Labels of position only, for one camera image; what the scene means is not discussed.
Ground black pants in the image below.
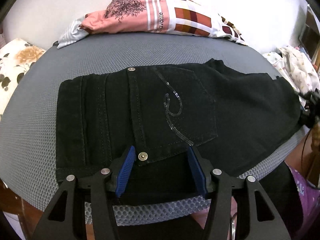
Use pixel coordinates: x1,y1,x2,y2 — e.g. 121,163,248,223
56,59,303,205

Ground white dotted bedding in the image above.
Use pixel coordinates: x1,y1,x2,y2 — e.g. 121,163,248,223
263,46,319,94

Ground grey mesh mattress pad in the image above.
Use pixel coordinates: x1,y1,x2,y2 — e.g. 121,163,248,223
1,33,306,232

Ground floral cream pillow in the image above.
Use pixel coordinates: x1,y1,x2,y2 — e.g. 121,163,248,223
0,38,46,114

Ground pink checked pillow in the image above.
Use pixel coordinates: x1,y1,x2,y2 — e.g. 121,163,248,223
80,0,245,44

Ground light grey striped cloth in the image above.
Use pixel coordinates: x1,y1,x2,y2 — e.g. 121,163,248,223
57,16,89,49

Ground wall mirror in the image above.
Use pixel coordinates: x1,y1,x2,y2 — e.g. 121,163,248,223
299,4,319,64

